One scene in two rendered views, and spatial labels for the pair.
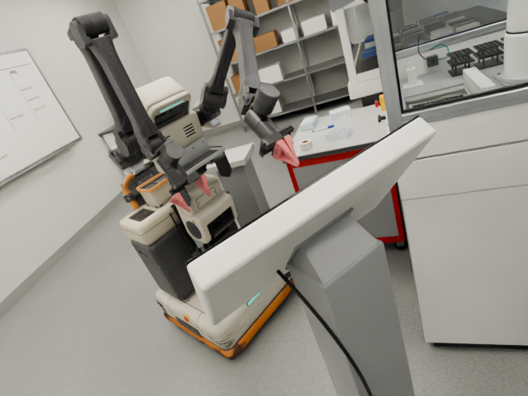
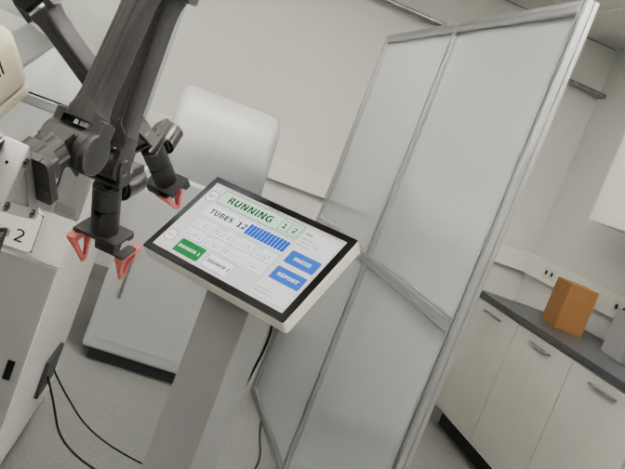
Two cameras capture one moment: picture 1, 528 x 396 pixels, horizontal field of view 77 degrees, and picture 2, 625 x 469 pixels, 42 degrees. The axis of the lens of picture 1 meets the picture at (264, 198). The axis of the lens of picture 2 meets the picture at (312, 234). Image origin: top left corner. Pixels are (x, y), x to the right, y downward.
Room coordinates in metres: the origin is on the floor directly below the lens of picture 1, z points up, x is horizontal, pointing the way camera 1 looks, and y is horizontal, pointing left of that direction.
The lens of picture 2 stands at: (1.69, 1.80, 1.40)
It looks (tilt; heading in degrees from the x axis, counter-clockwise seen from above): 6 degrees down; 235
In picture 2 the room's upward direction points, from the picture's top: 21 degrees clockwise
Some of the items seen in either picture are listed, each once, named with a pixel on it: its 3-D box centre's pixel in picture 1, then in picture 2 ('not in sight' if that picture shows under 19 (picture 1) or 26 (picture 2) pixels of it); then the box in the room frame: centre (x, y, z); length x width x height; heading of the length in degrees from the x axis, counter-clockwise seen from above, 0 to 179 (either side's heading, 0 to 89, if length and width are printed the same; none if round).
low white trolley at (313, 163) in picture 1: (350, 181); not in sight; (1.92, -0.57, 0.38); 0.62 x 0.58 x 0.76; 154
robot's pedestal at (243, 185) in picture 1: (248, 201); not in sight; (2.19, 0.11, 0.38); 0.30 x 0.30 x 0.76; 70
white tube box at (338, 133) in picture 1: (338, 133); not in sight; (1.78, -0.53, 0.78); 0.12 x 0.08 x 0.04; 49
